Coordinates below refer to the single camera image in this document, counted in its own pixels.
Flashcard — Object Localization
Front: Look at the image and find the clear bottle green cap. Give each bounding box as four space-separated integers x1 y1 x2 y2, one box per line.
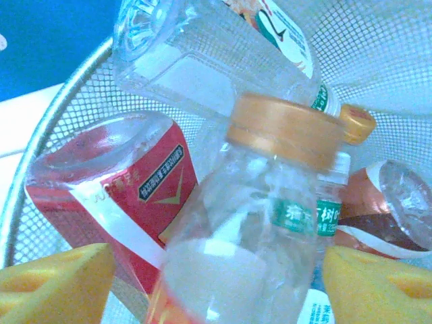
113 0 342 117

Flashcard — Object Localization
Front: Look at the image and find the orange juice bottle yellow cap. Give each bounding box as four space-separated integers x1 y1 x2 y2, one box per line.
339 103 377 146

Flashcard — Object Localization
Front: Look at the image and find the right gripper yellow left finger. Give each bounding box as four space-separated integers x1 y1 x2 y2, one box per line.
0 242 115 324

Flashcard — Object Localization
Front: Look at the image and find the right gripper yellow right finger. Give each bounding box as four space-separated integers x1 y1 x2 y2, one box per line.
322 245 432 324

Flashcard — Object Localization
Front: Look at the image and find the small clear bottle green-white label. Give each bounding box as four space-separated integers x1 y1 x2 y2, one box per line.
296 288 337 324

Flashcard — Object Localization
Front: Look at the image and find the green label bottle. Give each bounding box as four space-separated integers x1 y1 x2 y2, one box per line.
312 151 352 239

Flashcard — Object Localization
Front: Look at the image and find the brown label bottle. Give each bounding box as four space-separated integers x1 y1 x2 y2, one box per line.
333 160 432 259

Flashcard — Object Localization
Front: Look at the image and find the translucent green trash bin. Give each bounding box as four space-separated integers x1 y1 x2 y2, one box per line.
0 0 432 324

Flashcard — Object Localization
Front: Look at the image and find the orange label bottle tan cap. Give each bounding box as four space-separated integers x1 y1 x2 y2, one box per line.
144 92 347 324

